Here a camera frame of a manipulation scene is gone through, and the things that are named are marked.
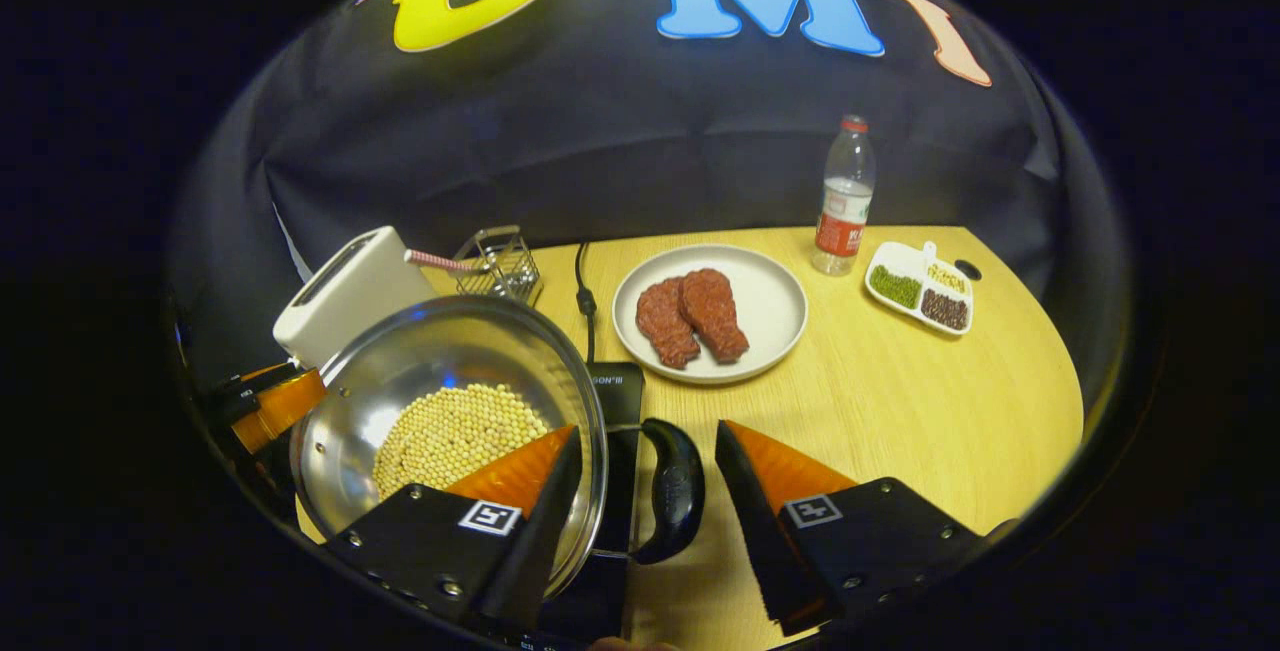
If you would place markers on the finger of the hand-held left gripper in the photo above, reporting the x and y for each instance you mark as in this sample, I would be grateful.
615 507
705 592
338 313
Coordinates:
285 406

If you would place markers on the black induction cooktop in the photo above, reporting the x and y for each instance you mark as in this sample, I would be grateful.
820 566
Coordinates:
615 401

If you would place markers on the white round plate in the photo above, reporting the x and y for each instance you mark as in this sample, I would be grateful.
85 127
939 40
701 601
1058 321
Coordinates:
770 311

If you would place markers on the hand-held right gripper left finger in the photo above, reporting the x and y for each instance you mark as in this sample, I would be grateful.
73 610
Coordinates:
540 541

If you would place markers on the white toaster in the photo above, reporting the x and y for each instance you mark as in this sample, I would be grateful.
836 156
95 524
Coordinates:
350 301

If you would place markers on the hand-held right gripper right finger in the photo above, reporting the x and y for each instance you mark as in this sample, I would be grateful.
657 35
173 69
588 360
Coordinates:
750 521

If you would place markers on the white divided dish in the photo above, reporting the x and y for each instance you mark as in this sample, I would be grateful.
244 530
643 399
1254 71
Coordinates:
905 256

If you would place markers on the clear plastic water bottle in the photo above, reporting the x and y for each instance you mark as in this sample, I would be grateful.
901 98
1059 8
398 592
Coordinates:
843 201

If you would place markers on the pile of soybeans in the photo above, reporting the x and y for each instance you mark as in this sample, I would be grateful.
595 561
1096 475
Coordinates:
450 431

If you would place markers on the pile of dark red beans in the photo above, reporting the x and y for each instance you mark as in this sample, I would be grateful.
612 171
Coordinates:
945 309

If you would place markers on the pile of green beans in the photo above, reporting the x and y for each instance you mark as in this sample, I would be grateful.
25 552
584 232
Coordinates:
895 286

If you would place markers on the pile of pale beans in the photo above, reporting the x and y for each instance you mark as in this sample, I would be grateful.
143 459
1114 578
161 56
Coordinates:
946 278

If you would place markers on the pink striped straw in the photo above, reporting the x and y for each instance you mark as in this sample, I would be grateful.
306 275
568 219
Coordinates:
435 260

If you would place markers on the black backdrop cloth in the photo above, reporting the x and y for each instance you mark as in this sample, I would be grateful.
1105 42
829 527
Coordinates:
600 131

